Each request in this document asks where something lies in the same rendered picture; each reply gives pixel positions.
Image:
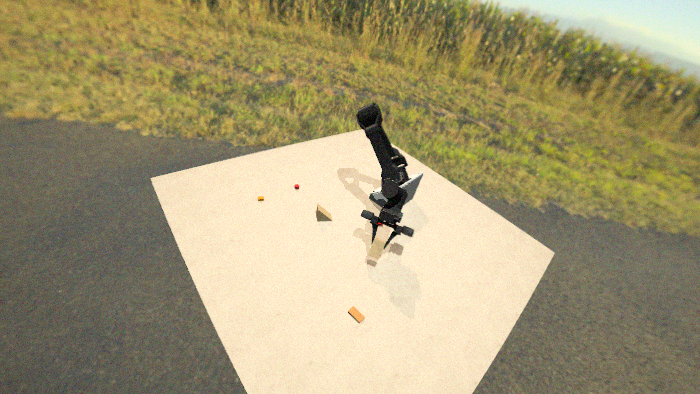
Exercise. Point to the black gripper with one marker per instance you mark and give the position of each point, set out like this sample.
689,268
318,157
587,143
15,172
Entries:
397,229

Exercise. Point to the brown triangular block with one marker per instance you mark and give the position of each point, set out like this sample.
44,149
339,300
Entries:
322,214

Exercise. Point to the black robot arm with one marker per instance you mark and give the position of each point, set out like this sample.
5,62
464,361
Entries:
370,119

